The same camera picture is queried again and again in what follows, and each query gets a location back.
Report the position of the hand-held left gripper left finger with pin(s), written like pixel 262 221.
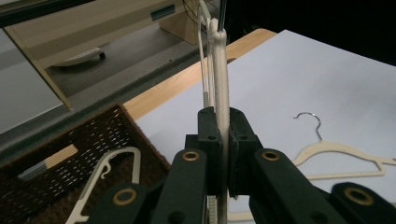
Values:
pixel 211 155

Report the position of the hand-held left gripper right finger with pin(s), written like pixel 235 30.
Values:
pixel 239 155

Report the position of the white plastic hanger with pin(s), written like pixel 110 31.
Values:
pixel 136 165

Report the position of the cream velvet hanger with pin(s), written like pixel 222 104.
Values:
pixel 336 146
pixel 221 77

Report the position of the brown woven basket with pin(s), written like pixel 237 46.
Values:
pixel 130 174

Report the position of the white chair base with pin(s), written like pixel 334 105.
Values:
pixel 81 57

